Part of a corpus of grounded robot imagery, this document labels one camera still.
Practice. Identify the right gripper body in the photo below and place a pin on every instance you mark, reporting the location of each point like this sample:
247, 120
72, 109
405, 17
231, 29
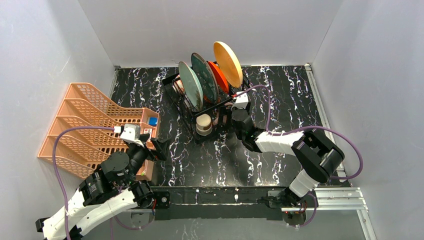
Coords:
237, 114

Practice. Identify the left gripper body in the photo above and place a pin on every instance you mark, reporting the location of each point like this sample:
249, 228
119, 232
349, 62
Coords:
157, 149

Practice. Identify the black wire dish rack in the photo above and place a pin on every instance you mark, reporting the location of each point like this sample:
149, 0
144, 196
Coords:
188, 113

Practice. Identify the stainless steel cup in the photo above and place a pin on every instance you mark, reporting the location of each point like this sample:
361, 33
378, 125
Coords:
204, 125

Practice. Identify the orange red plate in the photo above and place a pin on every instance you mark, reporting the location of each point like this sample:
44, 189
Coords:
219, 77

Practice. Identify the dark teal plate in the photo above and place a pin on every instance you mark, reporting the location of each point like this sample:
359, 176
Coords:
206, 78

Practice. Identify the yellow plate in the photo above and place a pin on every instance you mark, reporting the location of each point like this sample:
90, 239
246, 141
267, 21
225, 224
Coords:
228, 63

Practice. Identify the mint green flower plate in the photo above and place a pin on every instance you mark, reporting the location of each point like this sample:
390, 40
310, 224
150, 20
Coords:
192, 86

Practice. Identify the orange patterned bowl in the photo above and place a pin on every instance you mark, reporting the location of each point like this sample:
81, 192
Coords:
178, 85

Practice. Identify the pink mug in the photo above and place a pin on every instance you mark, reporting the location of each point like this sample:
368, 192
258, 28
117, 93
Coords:
221, 117

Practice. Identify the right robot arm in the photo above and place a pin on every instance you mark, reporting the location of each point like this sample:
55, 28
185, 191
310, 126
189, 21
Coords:
316, 153

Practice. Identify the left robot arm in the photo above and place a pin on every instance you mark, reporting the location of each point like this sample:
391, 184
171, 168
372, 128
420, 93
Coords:
110, 190

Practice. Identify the blue eraser block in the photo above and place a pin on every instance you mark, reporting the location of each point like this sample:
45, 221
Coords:
152, 121

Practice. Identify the orange file organizer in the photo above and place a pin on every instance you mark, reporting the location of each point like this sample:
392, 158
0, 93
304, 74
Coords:
77, 134

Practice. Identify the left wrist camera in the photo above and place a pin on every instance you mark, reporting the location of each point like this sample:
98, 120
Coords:
130, 134

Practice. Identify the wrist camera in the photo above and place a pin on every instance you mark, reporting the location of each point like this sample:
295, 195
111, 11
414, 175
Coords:
241, 102
130, 134

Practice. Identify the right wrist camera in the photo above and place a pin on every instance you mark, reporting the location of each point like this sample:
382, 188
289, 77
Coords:
241, 102

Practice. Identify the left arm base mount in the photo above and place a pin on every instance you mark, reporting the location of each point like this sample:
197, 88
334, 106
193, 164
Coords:
146, 197

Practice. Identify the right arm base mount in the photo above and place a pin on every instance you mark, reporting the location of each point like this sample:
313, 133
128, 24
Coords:
302, 210

